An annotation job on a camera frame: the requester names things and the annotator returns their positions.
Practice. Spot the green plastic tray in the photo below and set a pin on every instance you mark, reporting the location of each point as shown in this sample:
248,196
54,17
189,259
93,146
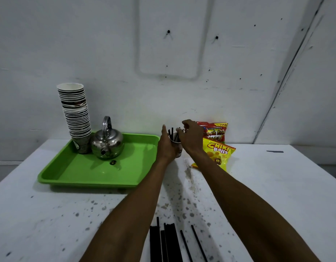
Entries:
75,171

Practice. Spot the person's left fingers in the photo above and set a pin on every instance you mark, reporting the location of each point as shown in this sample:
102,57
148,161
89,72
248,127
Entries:
164,130

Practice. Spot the person's right hand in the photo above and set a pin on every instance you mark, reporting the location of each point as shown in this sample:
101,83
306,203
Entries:
193,139

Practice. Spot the red snack packet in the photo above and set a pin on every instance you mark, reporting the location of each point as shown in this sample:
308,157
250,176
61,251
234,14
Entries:
215,132

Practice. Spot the person's left hand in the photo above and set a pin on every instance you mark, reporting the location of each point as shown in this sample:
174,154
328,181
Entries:
163,148

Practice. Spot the stack of paper cups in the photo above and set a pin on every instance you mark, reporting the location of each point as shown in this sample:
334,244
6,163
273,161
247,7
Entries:
75,114

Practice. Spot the pile of black straws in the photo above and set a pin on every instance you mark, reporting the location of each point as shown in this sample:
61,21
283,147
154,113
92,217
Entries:
168,245

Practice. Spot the white paper cup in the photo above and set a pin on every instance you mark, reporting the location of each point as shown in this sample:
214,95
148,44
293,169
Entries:
179,150

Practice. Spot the person's left forearm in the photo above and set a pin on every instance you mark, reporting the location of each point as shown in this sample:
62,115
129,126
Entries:
135,210

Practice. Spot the person's right forearm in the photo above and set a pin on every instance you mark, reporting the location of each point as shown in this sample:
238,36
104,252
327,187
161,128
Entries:
247,210

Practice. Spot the steel kettle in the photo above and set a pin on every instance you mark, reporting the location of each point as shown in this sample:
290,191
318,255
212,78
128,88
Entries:
109,143

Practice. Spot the yellow snack packet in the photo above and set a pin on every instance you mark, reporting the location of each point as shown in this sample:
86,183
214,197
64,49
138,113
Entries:
219,154

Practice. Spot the person's right fingers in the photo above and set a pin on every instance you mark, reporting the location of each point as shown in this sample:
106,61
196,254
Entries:
187,124

